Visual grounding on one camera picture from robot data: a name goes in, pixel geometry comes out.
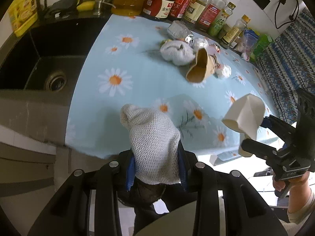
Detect blue daisy tablecloth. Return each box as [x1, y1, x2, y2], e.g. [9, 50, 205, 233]
[65, 15, 277, 158]

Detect clear plastic bag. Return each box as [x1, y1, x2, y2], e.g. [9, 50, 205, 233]
[192, 37, 209, 51]

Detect black kitchen sink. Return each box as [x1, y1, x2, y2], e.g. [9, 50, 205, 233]
[0, 17, 110, 107]

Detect black yellow gloves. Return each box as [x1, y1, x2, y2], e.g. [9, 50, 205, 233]
[44, 0, 95, 19]

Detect black cable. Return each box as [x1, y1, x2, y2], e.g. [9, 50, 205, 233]
[274, 0, 300, 30]

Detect black faucet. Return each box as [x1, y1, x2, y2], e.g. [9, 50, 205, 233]
[36, 0, 48, 21]

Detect silver foil bag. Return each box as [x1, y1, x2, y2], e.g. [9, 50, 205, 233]
[167, 20, 194, 46]

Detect brown paper cup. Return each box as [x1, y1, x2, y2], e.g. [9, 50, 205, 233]
[186, 48, 218, 83]

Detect green packet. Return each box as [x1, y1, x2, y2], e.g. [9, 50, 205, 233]
[250, 34, 273, 61]

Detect green label pepper oil bottle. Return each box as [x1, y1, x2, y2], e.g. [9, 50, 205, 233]
[208, 2, 236, 37]

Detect person right hand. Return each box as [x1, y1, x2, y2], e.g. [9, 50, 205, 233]
[273, 171, 310, 193]

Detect yellow detergent bottle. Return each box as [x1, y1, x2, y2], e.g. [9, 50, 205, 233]
[8, 0, 38, 37]

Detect person right forearm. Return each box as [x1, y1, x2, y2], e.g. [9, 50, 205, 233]
[281, 185, 314, 235]

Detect clear vinegar bottle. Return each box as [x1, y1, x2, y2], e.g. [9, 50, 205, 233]
[182, 0, 210, 24]

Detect red label dark bottle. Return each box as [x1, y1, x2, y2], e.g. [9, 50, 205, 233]
[195, 0, 226, 31]

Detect white knitted cloth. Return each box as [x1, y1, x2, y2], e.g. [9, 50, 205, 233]
[120, 104, 181, 185]

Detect patterned blue curtain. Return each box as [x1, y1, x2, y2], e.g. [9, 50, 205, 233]
[256, 8, 314, 124]

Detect blue snack bag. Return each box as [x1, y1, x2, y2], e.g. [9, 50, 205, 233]
[236, 29, 259, 54]

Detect white paper cup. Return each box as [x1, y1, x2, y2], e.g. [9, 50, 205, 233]
[221, 94, 265, 157]

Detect yellow label oil bottle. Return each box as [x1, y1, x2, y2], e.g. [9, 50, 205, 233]
[220, 14, 250, 46]

